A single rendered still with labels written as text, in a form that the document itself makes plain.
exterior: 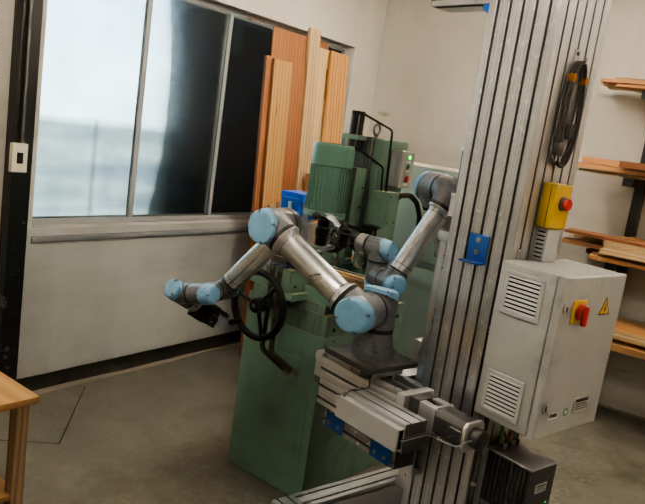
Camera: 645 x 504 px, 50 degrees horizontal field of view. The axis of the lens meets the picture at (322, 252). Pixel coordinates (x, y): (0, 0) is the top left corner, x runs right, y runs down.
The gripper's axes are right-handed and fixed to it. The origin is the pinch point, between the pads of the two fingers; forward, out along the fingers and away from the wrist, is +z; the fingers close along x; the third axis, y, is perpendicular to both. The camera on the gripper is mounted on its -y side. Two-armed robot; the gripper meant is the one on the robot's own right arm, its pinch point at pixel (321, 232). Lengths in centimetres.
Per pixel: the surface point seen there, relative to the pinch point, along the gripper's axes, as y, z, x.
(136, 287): -35, 145, 59
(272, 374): -10, 14, 64
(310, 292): -3.7, 0.7, 24.7
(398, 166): -38, -3, -35
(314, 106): -143, 141, -77
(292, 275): 6.1, 4.0, 19.3
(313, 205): -6.4, 12.4, -9.6
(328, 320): -5.7, -9.9, 33.2
